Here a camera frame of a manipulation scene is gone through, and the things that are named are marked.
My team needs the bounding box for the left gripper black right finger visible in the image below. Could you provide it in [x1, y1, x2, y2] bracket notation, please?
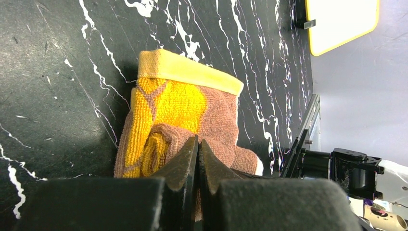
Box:
[199, 140, 361, 231]

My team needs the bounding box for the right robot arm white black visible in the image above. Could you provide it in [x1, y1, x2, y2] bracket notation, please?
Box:
[292, 148, 408, 231]

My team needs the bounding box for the brown and yellow cloth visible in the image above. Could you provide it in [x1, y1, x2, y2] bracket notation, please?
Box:
[114, 49, 265, 224]

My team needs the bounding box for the aluminium frame rail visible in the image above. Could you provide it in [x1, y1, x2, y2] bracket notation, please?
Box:
[280, 94, 320, 178]

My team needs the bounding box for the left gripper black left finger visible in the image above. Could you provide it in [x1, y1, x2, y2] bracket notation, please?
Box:
[15, 136, 199, 231]

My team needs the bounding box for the whiteboard with wooden frame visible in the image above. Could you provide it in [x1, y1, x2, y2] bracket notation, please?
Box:
[297, 0, 380, 56]

